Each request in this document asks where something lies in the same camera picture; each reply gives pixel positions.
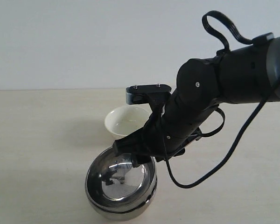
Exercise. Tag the white ceramic bowl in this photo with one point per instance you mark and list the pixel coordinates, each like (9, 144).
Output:
(124, 120)

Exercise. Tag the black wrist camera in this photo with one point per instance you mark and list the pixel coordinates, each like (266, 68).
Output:
(152, 94)

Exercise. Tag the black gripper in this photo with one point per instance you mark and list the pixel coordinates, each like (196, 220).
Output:
(170, 130)

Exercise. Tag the ribbed steel bowl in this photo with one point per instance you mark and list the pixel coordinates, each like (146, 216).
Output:
(109, 168)

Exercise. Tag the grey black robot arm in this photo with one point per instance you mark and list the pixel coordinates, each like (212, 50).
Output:
(241, 76)

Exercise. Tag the large plain steel bowl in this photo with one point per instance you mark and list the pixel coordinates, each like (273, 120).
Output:
(119, 201)

